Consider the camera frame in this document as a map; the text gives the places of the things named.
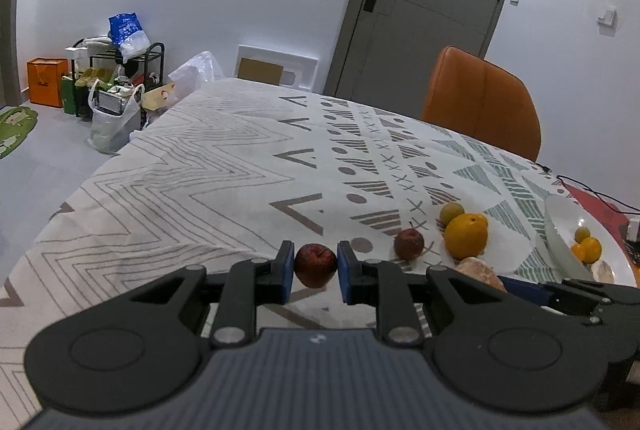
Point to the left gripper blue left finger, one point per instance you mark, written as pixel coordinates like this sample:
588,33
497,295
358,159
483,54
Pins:
248,285

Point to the red apple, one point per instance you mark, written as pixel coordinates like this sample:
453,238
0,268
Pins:
315,265
409,244

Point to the peeled orange pomelo segment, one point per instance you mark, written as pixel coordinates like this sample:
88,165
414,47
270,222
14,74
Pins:
602,272

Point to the brown-green round fruit back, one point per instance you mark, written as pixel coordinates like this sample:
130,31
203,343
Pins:
449,212

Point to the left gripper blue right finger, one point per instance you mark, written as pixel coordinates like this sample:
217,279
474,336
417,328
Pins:
383,286

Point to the white shopping bag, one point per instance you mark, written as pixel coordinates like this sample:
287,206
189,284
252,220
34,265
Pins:
116,114

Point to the brown-green round fruit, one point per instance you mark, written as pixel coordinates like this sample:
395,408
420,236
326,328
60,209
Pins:
581,234
449,212

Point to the orange leather chair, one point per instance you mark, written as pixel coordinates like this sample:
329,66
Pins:
474,97

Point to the green floor mat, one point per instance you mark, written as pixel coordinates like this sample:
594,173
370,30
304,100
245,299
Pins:
15,125

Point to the orange box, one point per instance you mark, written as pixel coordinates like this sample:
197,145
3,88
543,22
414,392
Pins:
44,77

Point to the white foam packaging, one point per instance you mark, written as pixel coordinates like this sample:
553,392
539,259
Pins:
275,67

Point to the small orange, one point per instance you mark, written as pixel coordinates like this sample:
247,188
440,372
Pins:
579,252

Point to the medium orange front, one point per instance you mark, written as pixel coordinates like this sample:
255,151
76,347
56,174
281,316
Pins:
593,250

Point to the blue white plastic bag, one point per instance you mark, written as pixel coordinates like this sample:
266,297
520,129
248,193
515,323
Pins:
127,35

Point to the white object on mat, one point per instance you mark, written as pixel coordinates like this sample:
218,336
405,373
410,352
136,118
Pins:
633,230

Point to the large orange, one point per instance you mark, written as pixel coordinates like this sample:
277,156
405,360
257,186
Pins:
466,236

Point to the white enamel plate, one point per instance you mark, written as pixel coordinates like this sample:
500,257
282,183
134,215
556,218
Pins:
562,216

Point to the peeled pomelo segment large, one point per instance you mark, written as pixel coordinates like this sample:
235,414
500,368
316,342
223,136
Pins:
479,270

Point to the brown-green round fruit front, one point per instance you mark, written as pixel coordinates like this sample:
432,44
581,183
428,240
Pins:
581,234

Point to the clear plastic bag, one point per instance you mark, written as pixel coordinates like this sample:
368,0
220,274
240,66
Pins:
193,74

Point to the black metal rack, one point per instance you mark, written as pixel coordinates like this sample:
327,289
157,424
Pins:
96,59

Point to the red cartoon mat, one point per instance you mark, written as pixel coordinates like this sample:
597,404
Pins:
615,222

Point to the patterned white tablecloth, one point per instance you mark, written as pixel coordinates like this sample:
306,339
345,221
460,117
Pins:
237,168

